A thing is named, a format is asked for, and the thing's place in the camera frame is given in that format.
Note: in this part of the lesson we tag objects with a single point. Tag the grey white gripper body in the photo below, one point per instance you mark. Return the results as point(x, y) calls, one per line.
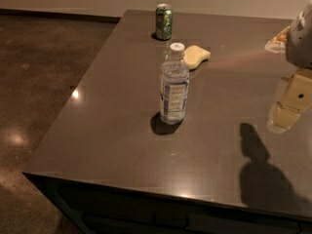
point(300, 46)

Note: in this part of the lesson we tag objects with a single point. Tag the yellow sponge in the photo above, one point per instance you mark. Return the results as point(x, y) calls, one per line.
point(194, 56)

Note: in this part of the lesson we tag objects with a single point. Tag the clear blue-label plastic bottle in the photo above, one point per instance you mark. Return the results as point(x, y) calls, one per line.
point(174, 83)

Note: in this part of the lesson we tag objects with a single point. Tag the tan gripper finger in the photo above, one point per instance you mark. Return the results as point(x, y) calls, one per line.
point(292, 98)

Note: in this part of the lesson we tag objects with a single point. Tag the dark counter cabinet base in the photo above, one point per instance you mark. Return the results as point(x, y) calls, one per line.
point(100, 209)

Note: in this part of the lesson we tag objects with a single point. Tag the snack bag on table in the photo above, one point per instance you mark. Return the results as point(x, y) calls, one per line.
point(277, 45)

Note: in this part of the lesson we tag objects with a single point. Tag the green soda can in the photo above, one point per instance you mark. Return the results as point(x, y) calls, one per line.
point(164, 21)

